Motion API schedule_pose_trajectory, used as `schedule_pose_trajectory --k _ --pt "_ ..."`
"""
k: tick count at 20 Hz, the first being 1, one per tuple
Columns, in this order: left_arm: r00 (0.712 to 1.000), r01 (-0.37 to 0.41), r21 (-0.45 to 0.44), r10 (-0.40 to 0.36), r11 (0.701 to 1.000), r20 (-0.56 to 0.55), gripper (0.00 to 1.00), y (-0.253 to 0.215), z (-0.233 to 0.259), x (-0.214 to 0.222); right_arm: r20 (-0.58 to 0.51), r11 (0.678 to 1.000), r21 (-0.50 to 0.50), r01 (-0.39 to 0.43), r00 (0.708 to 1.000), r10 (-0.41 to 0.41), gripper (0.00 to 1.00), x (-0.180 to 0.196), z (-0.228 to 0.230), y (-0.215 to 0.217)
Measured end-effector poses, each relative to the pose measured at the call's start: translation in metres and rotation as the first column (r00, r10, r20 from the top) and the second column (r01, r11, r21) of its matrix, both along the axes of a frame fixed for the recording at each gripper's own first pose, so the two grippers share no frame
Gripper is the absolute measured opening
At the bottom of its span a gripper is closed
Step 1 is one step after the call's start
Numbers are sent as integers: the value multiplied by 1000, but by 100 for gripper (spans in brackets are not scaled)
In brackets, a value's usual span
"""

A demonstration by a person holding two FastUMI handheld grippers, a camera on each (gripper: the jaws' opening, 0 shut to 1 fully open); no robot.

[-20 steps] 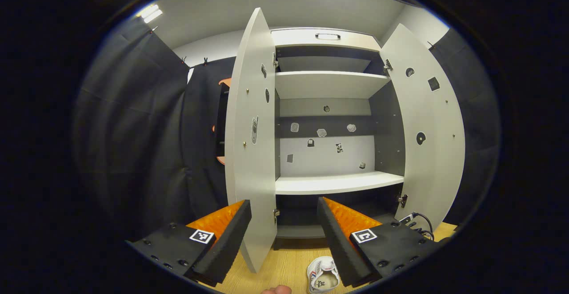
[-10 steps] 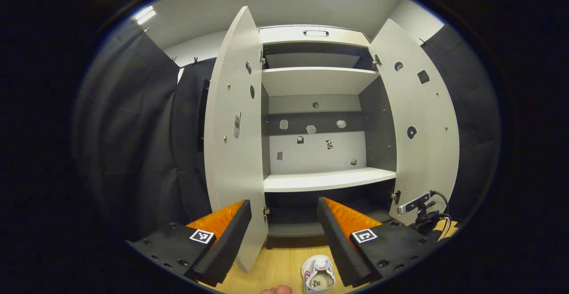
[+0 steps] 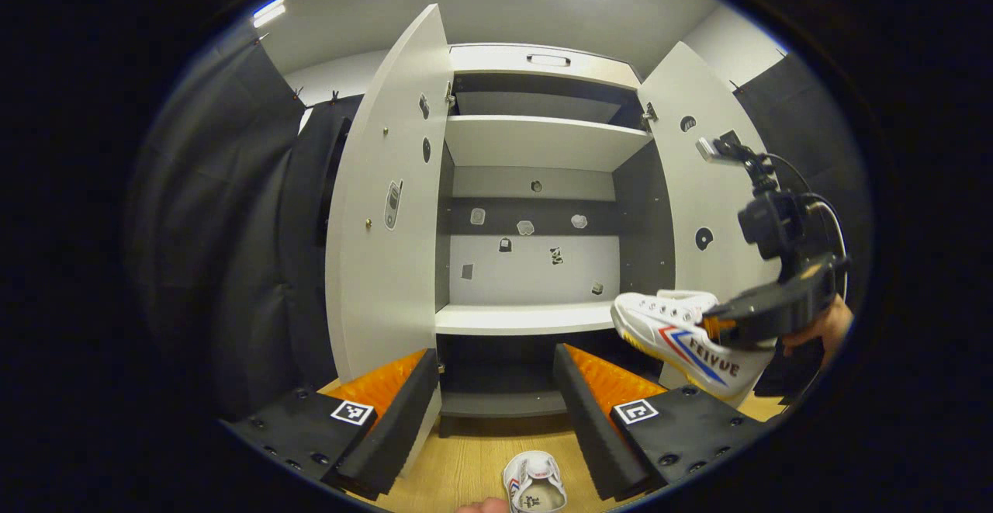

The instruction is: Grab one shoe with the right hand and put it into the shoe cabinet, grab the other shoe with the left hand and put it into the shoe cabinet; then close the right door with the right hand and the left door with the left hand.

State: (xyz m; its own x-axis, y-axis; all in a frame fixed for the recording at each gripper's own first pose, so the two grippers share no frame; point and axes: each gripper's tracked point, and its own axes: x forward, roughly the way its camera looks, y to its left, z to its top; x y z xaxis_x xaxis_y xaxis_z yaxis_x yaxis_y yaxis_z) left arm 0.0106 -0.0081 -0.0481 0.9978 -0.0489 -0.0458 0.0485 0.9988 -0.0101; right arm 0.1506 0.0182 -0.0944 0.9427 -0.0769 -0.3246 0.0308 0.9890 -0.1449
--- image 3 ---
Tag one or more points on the white cabinet door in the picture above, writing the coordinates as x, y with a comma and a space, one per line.
698, 187
380, 265

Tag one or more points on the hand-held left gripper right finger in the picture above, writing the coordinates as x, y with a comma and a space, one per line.
589, 428

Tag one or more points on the white shoe cabinet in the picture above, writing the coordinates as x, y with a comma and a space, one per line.
535, 140

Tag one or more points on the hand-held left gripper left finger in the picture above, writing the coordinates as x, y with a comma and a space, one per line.
403, 428

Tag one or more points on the small ceiling light panel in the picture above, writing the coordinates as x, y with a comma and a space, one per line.
269, 12

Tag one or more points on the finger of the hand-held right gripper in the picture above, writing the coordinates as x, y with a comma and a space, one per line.
783, 311

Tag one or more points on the white cabinet shelf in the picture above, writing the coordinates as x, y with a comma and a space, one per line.
535, 140
520, 317

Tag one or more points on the black backdrop cloth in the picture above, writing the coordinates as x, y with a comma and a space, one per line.
807, 109
233, 226

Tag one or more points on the white canvas shoe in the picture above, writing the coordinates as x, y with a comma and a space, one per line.
535, 470
683, 342

